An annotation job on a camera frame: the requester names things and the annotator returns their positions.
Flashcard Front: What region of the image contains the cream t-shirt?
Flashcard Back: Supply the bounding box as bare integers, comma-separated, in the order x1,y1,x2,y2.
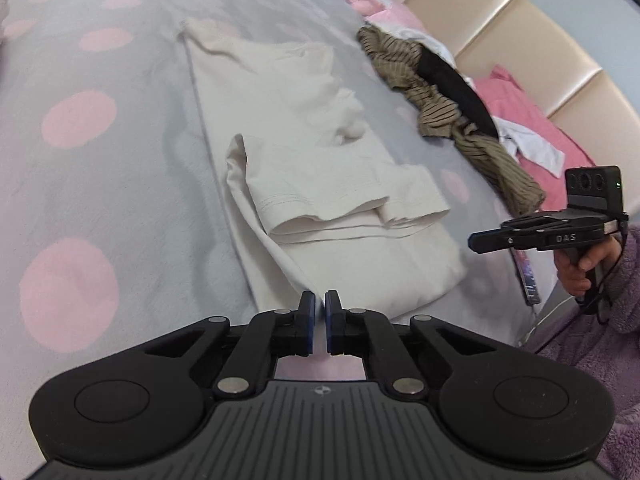
177,17,468,321

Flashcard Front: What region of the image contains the person's right forearm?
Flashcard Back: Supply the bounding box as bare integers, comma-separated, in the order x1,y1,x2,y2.
600,225,640,336

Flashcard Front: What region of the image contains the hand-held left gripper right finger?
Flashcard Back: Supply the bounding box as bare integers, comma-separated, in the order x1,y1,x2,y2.
324,290,497,401

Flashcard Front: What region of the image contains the black cable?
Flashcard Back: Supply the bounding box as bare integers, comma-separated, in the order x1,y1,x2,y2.
575,210,632,322

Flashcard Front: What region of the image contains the black garment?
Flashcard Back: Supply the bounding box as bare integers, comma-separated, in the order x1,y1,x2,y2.
417,52,501,138

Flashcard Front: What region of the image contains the plain pink pillow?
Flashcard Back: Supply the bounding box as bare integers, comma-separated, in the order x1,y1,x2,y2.
472,65,598,221

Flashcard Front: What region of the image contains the dark patterned phone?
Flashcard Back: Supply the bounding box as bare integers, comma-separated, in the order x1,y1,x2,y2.
512,250,543,306

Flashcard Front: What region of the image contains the white garment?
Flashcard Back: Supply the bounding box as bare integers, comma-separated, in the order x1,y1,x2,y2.
390,25,566,178

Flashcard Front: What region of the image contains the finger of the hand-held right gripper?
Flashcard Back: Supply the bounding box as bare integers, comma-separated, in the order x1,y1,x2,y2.
469,212,547,254

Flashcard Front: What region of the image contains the purple fleece robe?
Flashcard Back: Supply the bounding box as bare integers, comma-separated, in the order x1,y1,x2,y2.
525,280,640,480

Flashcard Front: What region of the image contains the person's right hand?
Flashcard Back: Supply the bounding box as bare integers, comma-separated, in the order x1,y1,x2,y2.
554,235,623,297

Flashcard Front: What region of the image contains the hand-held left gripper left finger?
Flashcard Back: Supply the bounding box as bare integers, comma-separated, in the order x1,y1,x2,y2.
142,290,317,401

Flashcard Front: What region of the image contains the beige padded headboard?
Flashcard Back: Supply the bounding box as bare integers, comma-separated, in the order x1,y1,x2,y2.
360,0,640,171

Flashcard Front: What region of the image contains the brown striped garment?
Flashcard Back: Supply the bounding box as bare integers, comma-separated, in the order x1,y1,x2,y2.
357,25,546,216

